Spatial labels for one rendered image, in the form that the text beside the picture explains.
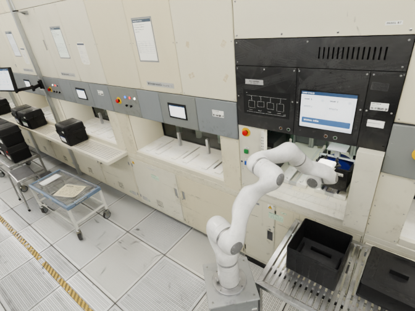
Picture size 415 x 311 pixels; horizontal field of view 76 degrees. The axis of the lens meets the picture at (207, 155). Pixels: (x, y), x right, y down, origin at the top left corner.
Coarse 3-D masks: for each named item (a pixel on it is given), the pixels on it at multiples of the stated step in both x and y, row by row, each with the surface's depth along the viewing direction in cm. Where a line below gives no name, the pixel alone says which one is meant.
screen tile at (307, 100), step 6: (306, 96) 147; (306, 102) 149; (312, 102) 147; (318, 102) 145; (324, 102) 143; (306, 108) 150; (324, 108) 144; (306, 114) 152; (312, 114) 150; (318, 114) 148; (324, 114) 146
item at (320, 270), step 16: (304, 224) 167; (320, 224) 160; (304, 240) 171; (320, 240) 166; (336, 240) 158; (352, 240) 149; (288, 256) 150; (304, 256) 142; (320, 256) 159; (336, 256) 158; (304, 272) 148; (320, 272) 140; (336, 272) 133
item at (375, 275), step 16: (368, 256) 156; (384, 256) 144; (400, 256) 143; (368, 272) 137; (384, 272) 136; (400, 272) 132; (368, 288) 131; (384, 288) 129; (400, 288) 128; (384, 304) 130; (400, 304) 124
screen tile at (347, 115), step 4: (332, 100) 140; (336, 100) 139; (340, 100) 137; (344, 100) 136; (328, 104) 142; (332, 104) 141; (336, 104) 140; (340, 104) 138; (344, 104) 137; (352, 104) 135; (328, 108) 143; (344, 108) 138; (348, 108) 137; (352, 108) 136; (328, 112) 144; (332, 112) 143; (336, 112) 141; (340, 112) 140; (344, 112) 139; (348, 112) 138; (352, 112) 137; (328, 116) 145; (332, 116) 143; (336, 116) 142; (340, 116) 141; (344, 116) 140; (348, 116) 138; (348, 120) 139
